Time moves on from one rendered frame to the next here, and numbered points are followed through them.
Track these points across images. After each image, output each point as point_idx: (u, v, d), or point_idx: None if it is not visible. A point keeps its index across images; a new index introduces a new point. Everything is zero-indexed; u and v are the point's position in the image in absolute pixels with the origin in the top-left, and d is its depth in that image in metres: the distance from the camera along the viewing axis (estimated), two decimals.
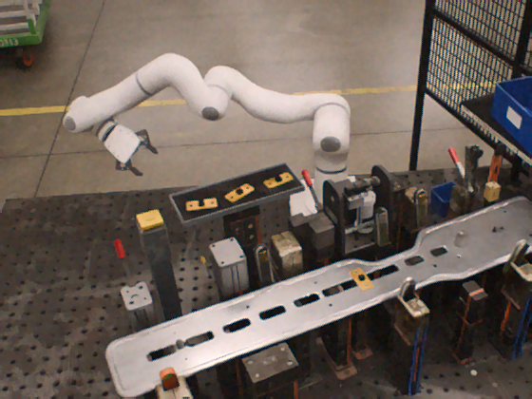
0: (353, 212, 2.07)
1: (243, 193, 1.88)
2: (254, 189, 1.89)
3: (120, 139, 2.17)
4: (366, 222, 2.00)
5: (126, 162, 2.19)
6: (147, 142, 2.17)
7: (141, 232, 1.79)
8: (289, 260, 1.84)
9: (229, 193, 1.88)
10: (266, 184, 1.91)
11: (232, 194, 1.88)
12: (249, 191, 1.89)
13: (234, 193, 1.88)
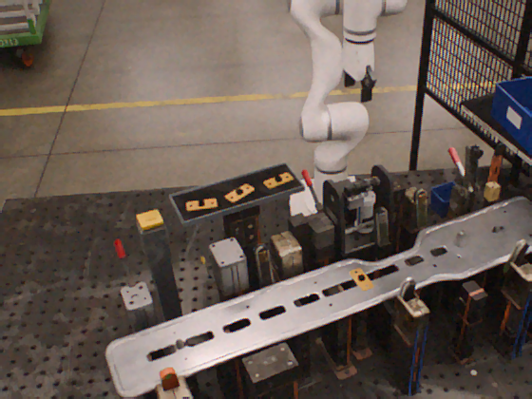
0: (353, 212, 2.07)
1: (243, 193, 1.88)
2: (254, 189, 1.90)
3: None
4: (366, 222, 2.00)
5: (369, 79, 1.70)
6: None
7: (141, 232, 1.79)
8: (289, 260, 1.84)
9: (229, 193, 1.88)
10: (266, 184, 1.91)
11: (232, 194, 1.88)
12: (249, 191, 1.89)
13: (234, 193, 1.88)
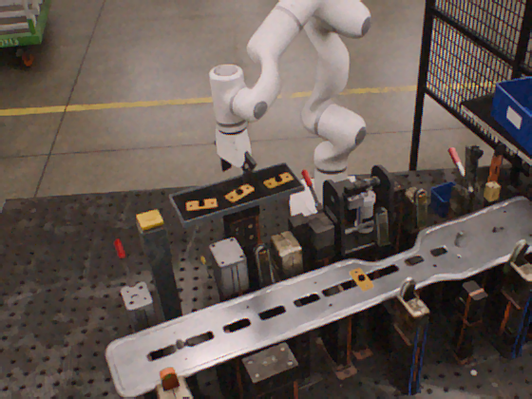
0: (353, 212, 2.07)
1: (243, 193, 1.88)
2: (254, 189, 1.90)
3: None
4: (366, 222, 2.00)
5: (248, 162, 1.78)
6: None
7: (141, 232, 1.79)
8: (289, 260, 1.84)
9: (229, 193, 1.88)
10: (266, 184, 1.91)
11: (232, 194, 1.88)
12: (249, 191, 1.89)
13: (234, 193, 1.88)
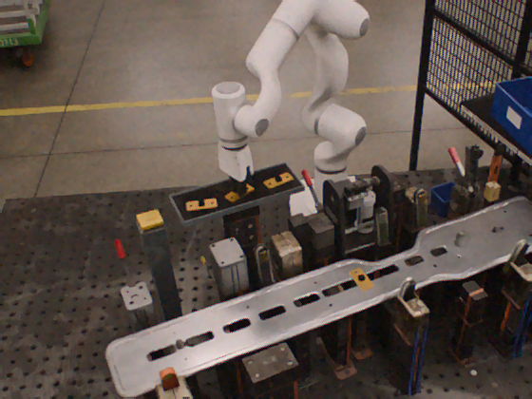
0: (353, 212, 2.07)
1: (243, 193, 1.88)
2: (254, 189, 1.90)
3: None
4: (366, 222, 2.00)
5: None
6: None
7: (141, 232, 1.79)
8: (289, 260, 1.84)
9: (229, 193, 1.88)
10: (266, 184, 1.91)
11: (232, 194, 1.88)
12: (249, 191, 1.89)
13: (234, 193, 1.88)
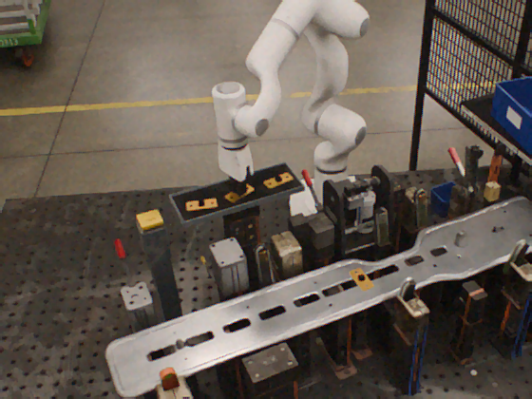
0: (353, 212, 2.07)
1: (243, 193, 1.88)
2: (254, 189, 1.90)
3: None
4: (366, 222, 2.00)
5: None
6: None
7: (141, 232, 1.79)
8: (289, 260, 1.84)
9: (229, 193, 1.88)
10: (266, 184, 1.91)
11: (232, 194, 1.88)
12: (249, 191, 1.89)
13: (234, 193, 1.88)
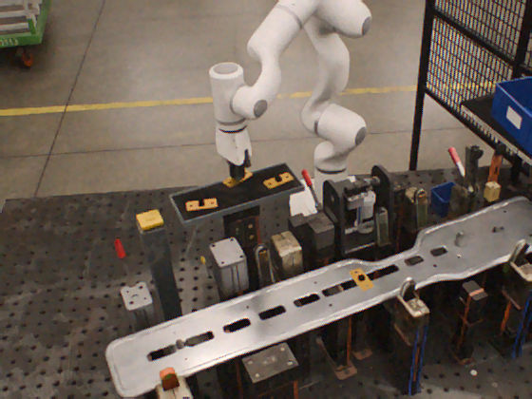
0: (353, 212, 2.07)
1: (241, 178, 1.84)
2: (252, 174, 1.86)
3: None
4: (366, 222, 2.00)
5: (242, 160, 1.80)
6: None
7: (141, 232, 1.79)
8: (289, 260, 1.84)
9: (227, 178, 1.84)
10: (266, 184, 1.91)
11: (230, 179, 1.84)
12: (247, 176, 1.85)
13: (232, 178, 1.84)
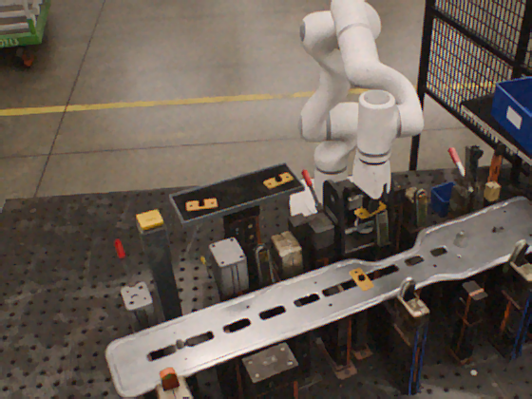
0: (353, 212, 2.07)
1: (374, 210, 1.72)
2: (386, 207, 1.73)
3: None
4: (366, 222, 2.00)
5: None
6: None
7: (141, 232, 1.79)
8: (289, 260, 1.84)
9: (359, 208, 1.72)
10: (266, 184, 1.91)
11: (362, 210, 1.72)
12: (380, 208, 1.72)
13: (364, 209, 1.72)
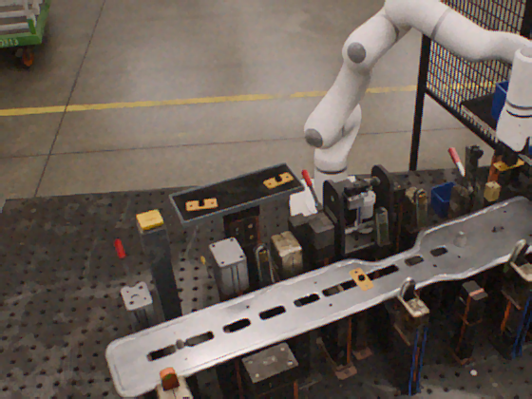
0: (353, 212, 2.07)
1: None
2: (523, 163, 1.84)
3: None
4: (366, 222, 2.00)
5: None
6: (508, 144, 1.82)
7: (141, 232, 1.79)
8: (289, 260, 1.84)
9: (498, 161, 1.84)
10: (266, 184, 1.91)
11: (501, 163, 1.84)
12: (518, 163, 1.83)
13: (503, 162, 1.84)
